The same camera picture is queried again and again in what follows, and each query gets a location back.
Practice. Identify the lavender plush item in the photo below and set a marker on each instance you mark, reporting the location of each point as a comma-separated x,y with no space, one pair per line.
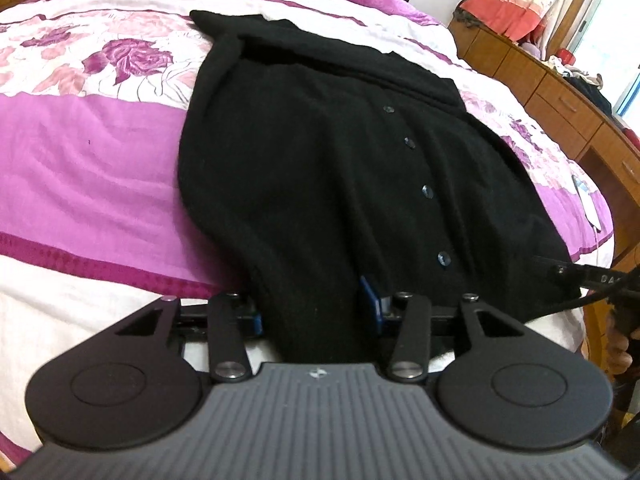
531,50

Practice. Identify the white crumpled cloth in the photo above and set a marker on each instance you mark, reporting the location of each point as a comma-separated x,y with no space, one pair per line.
562,64

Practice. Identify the dark green cloth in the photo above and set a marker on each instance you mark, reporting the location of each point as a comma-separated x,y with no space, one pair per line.
465,17

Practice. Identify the purple floral bed blanket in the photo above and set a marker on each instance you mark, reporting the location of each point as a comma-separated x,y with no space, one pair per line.
90,170

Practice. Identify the red container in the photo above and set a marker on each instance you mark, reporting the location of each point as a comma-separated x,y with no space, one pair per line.
566,54

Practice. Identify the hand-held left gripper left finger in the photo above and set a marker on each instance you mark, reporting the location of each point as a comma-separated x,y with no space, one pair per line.
257,322

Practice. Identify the window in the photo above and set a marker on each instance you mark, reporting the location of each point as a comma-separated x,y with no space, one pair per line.
612,25

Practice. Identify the person's right hand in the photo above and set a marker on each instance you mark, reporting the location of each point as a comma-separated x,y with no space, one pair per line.
619,350

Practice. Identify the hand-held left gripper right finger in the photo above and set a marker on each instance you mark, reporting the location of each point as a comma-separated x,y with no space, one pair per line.
369,300

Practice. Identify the black button cardigan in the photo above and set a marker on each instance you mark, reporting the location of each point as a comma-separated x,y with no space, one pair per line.
310,160

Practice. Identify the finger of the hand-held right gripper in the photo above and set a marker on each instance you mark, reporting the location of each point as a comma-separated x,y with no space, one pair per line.
565,271
585,301

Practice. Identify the dark clothing pile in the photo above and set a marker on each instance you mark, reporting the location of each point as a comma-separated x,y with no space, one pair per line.
592,87

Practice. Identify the wooden cabinet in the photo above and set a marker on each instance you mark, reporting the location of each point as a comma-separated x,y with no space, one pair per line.
550,95

